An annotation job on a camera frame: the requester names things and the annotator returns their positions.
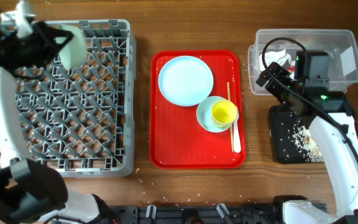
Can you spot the black plastic tray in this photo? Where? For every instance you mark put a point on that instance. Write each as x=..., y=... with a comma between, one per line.
x=281, y=120

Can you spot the yellow cup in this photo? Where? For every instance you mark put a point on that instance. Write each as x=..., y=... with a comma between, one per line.
x=223, y=113

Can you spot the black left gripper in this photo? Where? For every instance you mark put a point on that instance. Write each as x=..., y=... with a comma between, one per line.
x=50, y=34

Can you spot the white plastic fork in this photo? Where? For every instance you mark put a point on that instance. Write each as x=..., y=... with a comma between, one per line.
x=236, y=136

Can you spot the white napkin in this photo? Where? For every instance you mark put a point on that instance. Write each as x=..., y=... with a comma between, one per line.
x=282, y=58

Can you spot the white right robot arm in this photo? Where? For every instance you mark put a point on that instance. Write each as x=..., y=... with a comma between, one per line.
x=329, y=118

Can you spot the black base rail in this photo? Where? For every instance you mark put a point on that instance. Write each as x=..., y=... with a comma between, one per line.
x=247, y=213

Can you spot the light blue food bowl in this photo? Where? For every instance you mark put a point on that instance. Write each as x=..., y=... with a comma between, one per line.
x=74, y=53

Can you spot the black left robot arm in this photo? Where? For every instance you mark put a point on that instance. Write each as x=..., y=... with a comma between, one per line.
x=30, y=191

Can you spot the wooden chopstick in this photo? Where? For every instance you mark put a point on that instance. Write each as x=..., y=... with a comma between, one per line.
x=230, y=128

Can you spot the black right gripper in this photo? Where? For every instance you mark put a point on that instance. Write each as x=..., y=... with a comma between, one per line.
x=281, y=74

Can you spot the grey dishwasher rack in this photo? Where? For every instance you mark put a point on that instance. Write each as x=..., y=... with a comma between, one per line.
x=80, y=122

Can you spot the clear plastic bin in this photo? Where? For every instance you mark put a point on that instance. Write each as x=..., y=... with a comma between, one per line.
x=339, y=44

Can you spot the red plastic tray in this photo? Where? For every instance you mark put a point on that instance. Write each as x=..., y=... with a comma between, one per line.
x=177, y=140

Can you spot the spilled rice food waste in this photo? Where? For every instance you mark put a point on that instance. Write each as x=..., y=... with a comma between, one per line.
x=305, y=147

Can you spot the large white plate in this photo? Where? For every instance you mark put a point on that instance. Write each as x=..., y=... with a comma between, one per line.
x=185, y=81

